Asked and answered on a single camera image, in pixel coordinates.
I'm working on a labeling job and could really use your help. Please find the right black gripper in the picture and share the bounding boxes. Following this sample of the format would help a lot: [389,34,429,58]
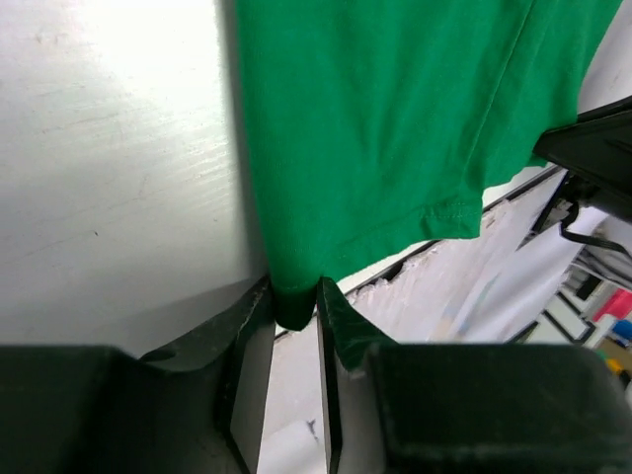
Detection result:
[535,98,632,220]

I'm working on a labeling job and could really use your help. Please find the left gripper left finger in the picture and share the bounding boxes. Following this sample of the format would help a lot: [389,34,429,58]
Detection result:
[141,277,275,473]

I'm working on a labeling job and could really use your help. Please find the green t shirt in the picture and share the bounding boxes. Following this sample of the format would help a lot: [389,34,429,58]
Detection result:
[235,1,620,331]

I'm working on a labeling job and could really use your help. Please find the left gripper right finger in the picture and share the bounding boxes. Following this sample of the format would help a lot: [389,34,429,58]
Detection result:
[316,277,394,473]

